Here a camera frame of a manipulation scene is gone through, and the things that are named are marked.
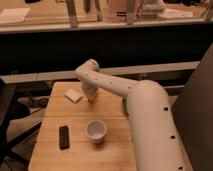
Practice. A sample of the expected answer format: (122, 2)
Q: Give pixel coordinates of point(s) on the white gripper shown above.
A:
(90, 90)

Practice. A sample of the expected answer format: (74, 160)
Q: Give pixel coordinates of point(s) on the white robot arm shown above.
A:
(156, 140)

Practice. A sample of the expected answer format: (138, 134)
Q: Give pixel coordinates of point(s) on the white sponge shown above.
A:
(73, 95)

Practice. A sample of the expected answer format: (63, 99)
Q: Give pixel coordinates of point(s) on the black rectangular sponge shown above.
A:
(63, 137)

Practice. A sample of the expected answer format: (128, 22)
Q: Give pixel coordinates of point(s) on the white paper cup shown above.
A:
(96, 131)

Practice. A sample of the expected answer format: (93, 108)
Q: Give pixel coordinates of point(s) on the green bowl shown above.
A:
(124, 102)

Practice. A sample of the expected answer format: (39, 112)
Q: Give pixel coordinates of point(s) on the wooden table board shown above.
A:
(114, 153)

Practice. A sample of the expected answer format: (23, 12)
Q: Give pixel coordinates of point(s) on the black chair left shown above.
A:
(8, 104)

